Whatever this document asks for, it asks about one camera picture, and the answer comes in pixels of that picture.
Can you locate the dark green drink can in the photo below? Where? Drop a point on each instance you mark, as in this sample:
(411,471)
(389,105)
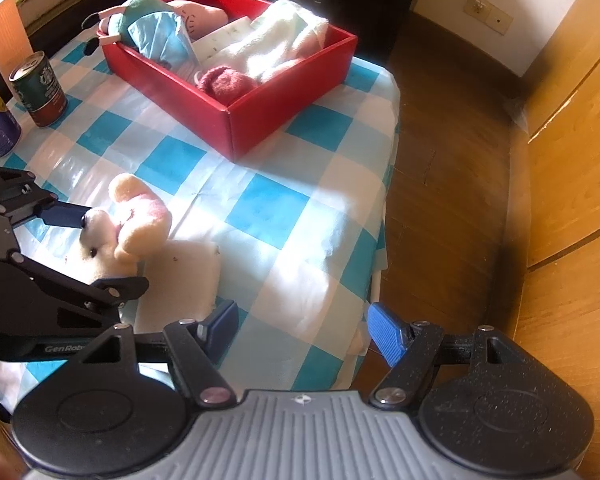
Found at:
(40,95)

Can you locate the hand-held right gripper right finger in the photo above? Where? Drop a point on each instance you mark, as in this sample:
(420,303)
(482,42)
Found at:
(386,332)

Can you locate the doll in teal clothes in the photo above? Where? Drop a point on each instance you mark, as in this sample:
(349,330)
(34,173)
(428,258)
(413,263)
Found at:
(197,15)

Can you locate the orange ribbed board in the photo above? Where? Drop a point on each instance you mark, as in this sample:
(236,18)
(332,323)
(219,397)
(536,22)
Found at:
(5,35)

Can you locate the white and pink plush toy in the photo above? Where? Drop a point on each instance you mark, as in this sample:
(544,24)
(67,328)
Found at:
(130,225)

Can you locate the white fluffy towel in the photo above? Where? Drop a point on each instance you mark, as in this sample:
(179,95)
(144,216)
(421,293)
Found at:
(280,35)

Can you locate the maroon knit sock ball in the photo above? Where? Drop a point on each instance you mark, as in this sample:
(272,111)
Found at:
(225,84)

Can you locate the beige wall socket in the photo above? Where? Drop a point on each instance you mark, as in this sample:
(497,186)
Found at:
(487,14)

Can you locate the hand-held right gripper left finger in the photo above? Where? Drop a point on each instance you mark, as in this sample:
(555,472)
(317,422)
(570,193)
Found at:
(222,330)

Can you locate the blue checkered tablecloth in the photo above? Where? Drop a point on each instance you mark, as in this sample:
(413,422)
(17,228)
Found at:
(290,240)

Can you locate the red cardboard box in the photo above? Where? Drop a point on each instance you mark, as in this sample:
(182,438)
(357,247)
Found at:
(260,115)

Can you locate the light wooden wardrobe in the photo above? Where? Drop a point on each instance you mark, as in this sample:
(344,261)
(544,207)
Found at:
(575,160)

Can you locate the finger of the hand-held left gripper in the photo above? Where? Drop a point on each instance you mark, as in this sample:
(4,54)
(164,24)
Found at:
(110,290)
(65,216)

